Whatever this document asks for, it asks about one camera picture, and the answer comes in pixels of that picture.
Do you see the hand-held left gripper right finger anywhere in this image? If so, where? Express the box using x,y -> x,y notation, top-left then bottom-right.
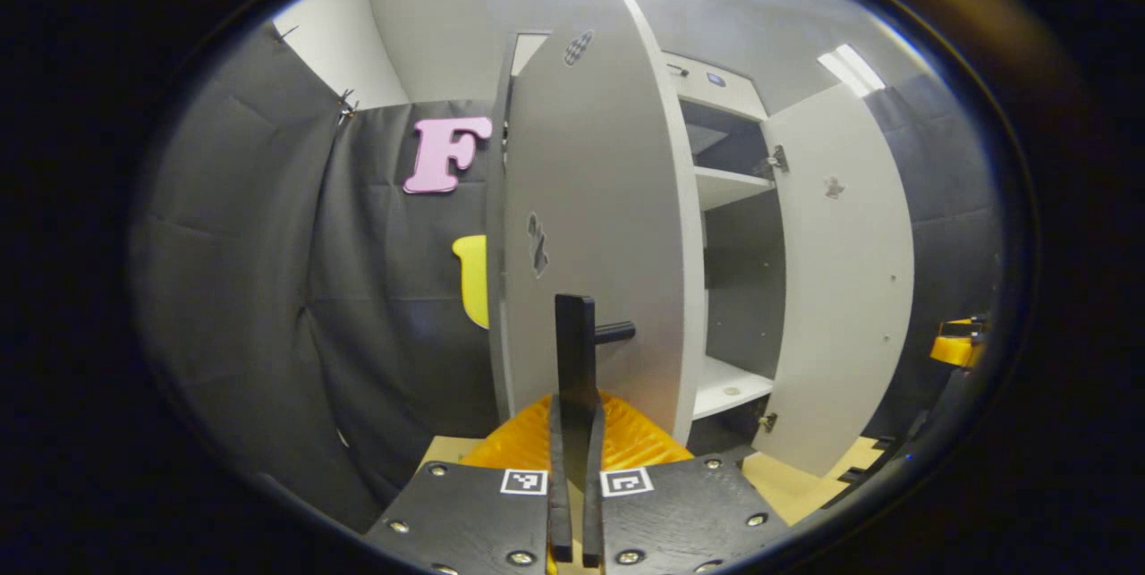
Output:
581,392 -> 793,575

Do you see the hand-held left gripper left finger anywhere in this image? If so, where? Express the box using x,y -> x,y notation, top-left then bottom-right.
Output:
362,392 -> 573,575

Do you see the white cabinet door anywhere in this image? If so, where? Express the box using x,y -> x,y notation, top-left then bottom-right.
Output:
488,0 -> 708,491
751,81 -> 916,478

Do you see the white double-door shoe cabinet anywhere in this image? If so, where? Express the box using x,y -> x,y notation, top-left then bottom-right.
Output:
488,30 -> 790,460

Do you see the white cabinet shelf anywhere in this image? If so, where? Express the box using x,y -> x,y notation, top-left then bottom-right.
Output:
693,354 -> 776,421
693,165 -> 777,211

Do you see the black backdrop cloth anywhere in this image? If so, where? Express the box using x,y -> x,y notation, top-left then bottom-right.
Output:
863,74 -> 1007,442
132,21 -> 502,533

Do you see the small black table clamp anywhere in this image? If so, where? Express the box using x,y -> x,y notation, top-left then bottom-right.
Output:
836,436 -> 900,486

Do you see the small ceiling light panel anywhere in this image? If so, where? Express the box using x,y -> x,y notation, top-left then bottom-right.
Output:
817,43 -> 886,99

